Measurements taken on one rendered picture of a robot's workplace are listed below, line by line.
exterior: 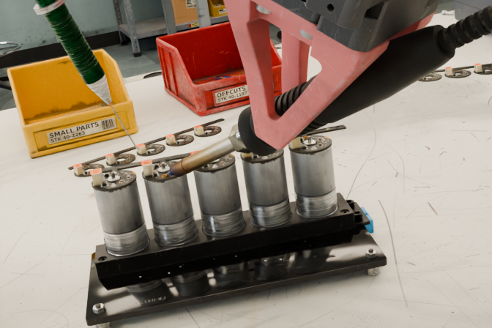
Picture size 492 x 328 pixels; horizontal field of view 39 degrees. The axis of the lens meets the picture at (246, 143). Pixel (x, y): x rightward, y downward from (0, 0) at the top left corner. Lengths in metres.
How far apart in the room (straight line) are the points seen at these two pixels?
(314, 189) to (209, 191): 0.06
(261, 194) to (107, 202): 0.08
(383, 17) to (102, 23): 4.63
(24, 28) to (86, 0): 0.44
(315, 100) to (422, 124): 0.32
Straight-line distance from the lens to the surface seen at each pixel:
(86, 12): 4.83
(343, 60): 0.26
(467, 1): 0.88
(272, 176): 0.39
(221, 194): 0.39
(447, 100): 0.65
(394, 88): 0.28
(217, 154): 0.35
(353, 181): 0.50
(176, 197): 0.39
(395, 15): 0.26
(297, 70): 0.32
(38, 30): 4.81
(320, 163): 0.40
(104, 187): 0.39
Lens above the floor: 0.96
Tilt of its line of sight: 21 degrees down
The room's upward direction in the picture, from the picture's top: 8 degrees counter-clockwise
